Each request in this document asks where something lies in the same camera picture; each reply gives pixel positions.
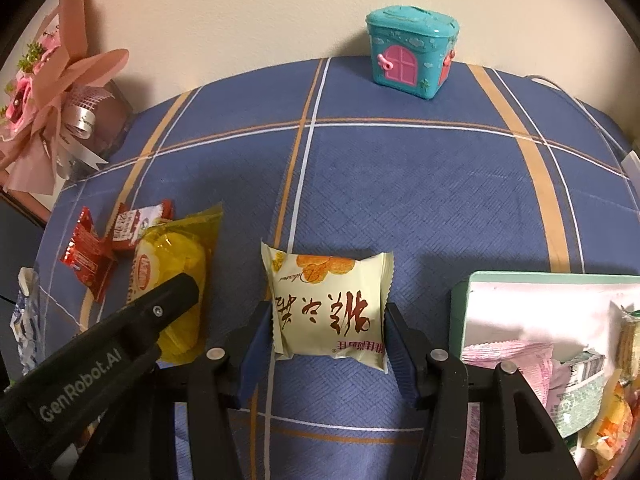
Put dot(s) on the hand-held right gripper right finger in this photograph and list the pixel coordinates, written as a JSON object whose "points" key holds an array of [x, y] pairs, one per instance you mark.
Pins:
{"points": [[400, 355]]}

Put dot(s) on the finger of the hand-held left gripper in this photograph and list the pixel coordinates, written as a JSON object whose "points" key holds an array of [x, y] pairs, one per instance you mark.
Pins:
{"points": [[167, 305]]}

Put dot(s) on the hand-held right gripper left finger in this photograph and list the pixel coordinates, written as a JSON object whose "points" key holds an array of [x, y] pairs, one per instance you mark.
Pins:
{"points": [[252, 355]]}

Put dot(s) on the yellow transparent snack packet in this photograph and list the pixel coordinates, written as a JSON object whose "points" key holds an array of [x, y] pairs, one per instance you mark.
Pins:
{"points": [[175, 245]]}

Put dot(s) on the cream pastry packet orange flower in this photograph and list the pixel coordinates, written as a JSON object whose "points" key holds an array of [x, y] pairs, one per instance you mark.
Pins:
{"points": [[330, 305]]}

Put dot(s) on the white tray green rim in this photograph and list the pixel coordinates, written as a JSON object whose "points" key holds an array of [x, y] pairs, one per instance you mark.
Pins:
{"points": [[525, 305]]}

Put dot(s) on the blue white snack packet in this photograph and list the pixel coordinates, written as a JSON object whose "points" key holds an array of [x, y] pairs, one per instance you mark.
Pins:
{"points": [[25, 320]]}

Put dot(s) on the red white candy packet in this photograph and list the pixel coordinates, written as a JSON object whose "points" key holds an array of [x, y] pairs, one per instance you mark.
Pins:
{"points": [[137, 222]]}

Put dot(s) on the small red snack packet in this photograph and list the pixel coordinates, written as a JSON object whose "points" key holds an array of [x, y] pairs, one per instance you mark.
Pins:
{"points": [[90, 255]]}

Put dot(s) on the pink snack packet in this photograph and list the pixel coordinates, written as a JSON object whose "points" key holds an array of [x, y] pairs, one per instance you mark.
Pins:
{"points": [[530, 360]]}

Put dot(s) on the blue plaid cloth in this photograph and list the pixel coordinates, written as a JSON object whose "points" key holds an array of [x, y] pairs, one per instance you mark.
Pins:
{"points": [[425, 185]]}

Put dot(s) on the white dark-edged shelf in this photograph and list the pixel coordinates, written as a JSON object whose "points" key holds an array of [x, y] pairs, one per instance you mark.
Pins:
{"points": [[25, 202]]}

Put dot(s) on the grey green snack packet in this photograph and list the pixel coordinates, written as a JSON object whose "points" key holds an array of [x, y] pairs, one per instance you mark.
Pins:
{"points": [[582, 400]]}

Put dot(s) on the orange yellow snack packet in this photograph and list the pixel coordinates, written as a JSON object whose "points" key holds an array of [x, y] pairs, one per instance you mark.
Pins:
{"points": [[607, 425]]}

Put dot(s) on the pink flower bouquet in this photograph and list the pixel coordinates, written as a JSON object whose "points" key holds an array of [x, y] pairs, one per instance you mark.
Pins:
{"points": [[50, 85]]}

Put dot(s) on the teal toy house box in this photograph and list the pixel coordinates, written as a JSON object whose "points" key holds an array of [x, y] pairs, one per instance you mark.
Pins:
{"points": [[410, 45]]}

